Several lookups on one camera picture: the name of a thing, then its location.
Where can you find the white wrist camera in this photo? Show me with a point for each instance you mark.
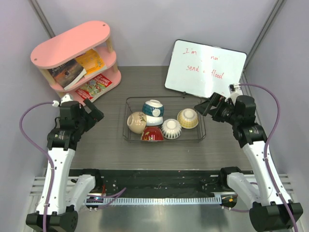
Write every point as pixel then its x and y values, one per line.
pixel 66 98
pixel 235 91

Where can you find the yellow cover book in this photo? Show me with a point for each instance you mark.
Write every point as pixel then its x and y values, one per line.
pixel 92 62

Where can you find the beige flower bowl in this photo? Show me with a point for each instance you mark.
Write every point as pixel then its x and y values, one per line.
pixel 136 122

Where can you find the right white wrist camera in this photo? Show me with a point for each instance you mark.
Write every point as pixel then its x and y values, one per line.
pixel 235 91

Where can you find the yellow dotted bowl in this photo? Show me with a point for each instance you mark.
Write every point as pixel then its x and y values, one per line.
pixel 188 118

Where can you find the black wire dish rack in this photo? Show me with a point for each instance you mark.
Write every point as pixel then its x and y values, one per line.
pixel 172 105

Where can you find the dark cover book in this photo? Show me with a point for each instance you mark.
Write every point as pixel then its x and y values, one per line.
pixel 68 74

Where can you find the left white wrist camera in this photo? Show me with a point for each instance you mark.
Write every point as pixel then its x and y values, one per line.
pixel 66 98

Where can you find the red colourful cover book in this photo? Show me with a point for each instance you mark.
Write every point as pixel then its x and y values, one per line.
pixel 95 88

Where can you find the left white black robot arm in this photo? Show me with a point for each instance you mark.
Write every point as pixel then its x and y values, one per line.
pixel 57 210

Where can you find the white whiteboard with red writing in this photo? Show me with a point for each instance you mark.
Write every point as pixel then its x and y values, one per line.
pixel 201 70

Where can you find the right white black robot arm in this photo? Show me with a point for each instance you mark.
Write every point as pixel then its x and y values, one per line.
pixel 270 206

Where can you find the red flower bowl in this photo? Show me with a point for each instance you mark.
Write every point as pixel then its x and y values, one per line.
pixel 152 134

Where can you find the white ribbed bowl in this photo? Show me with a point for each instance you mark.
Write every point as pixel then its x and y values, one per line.
pixel 153 121

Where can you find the white bowl with blue stripes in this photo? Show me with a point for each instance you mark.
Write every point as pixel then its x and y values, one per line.
pixel 171 129

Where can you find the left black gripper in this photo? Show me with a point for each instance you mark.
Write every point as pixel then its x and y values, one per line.
pixel 96 115

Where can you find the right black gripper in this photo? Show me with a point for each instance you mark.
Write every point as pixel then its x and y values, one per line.
pixel 216 100

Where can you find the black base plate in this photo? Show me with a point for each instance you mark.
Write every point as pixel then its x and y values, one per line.
pixel 161 184

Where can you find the white slotted cable duct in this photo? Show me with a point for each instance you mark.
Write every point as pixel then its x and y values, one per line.
pixel 166 201

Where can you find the teal plaid bowl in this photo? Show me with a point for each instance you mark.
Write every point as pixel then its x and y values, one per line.
pixel 153 108

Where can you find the pink three-tier wooden shelf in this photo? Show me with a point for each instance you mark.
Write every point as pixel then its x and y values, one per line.
pixel 72 43

